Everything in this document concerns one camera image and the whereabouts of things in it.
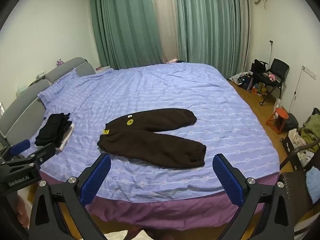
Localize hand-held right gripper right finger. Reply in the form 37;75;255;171
212;154;296;240

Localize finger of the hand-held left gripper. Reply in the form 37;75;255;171
0;139;31;161
15;143;57;166

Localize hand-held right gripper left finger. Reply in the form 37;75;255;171
27;152;112;240

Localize stack of black clothes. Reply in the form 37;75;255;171
34;113;73;147

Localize dark brown pants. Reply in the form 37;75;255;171
97;108;207;169

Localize person's left hand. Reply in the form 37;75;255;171
17;192;31;228

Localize grey padded headboard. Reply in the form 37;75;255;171
0;57;97;151

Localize lilac striped pillow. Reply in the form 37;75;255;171
37;68;78;103

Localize purple bed skirt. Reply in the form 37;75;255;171
37;169;278;233

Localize orange stool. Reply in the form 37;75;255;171
266;107;289;136

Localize light blue cloth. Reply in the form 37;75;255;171
305;167;320;205

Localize dark plastic bag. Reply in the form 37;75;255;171
285;113;299;131

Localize white plastic bag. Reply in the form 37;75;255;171
273;98;283;119

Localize pile of green clothes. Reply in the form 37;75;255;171
300;114;320;146

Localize yellow plush toy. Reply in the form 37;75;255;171
252;82;268;97

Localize dark printed bag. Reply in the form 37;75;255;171
228;71;253;91

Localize bed with blue floral sheet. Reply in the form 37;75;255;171
37;62;281;203

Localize black bag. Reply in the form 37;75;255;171
250;59;269;81

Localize black chair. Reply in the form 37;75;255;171
264;58;290;98

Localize green curtain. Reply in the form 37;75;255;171
88;0;163;70
174;0;251;80

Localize beige curtain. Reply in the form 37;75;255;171
148;0;179;63

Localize white wall power strip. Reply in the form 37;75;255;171
301;65;316;80

